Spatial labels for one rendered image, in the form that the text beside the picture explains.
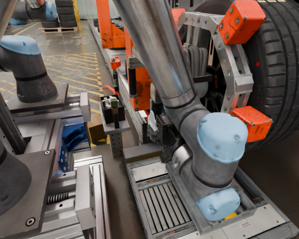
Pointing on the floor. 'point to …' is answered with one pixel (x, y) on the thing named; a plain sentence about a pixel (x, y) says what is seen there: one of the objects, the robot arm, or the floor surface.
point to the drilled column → (116, 145)
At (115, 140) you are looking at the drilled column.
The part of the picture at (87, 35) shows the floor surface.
